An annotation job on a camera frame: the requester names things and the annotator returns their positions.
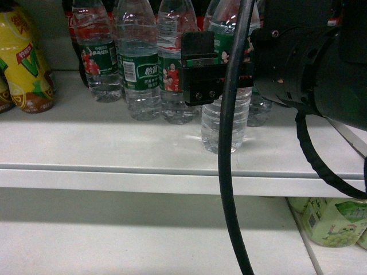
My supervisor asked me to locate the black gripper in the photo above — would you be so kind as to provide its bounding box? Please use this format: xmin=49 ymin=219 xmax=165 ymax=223
xmin=179 ymin=30 xmax=256 ymax=106

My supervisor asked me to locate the clear water bottle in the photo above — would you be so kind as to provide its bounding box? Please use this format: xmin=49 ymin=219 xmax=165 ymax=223
xmin=200 ymin=0 xmax=261 ymax=155

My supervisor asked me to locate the far right water bottle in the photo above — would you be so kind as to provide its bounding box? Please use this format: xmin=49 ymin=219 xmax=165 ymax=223
xmin=247 ymin=87 xmax=273 ymax=127

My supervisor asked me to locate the front right water bottle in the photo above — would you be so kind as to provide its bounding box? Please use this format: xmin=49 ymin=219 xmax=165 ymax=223
xmin=157 ymin=0 xmax=197 ymax=125

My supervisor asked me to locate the barcode-facing water bottle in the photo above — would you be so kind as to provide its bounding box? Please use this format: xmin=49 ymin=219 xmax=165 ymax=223
xmin=114 ymin=1 xmax=161 ymax=121

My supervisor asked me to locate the leftmost water bottle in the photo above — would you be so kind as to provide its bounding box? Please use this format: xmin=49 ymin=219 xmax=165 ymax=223
xmin=72 ymin=1 xmax=122 ymax=103

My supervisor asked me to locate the cola bottle red label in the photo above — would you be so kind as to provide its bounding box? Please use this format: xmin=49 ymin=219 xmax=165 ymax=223
xmin=64 ymin=8 xmax=88 ymax=87

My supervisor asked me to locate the right yellow lemon tea bottle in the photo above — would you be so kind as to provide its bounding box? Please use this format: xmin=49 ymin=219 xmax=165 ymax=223
xmin=1 ymin=1 xmax=54 ymax=113

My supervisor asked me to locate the yellow lemon tea bottle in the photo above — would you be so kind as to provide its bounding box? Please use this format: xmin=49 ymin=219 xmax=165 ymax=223
xmin=1 ymin=1 xmax=54 ymax=113
xmin=0 ymin=72 xmax=14 ymax=113

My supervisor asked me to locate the green grape drink carton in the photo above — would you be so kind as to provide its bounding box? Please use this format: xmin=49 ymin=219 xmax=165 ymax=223
xmin=287 ymin=197 xmax=366 ymax=248

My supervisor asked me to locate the middle yellow lemon tea bottle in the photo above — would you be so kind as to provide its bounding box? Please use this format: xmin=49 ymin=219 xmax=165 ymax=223
xmin=0 ymin=72 xmax=14 ymax=113

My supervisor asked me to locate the wrapped black cable loop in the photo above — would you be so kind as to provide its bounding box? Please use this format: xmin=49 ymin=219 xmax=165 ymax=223
xmin=294 ymin=110 xmax=367 ymax=200

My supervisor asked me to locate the thick black cable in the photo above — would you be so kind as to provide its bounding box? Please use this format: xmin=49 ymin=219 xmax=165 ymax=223
xmin=217 ymin=0 xmax=257 ymax=275

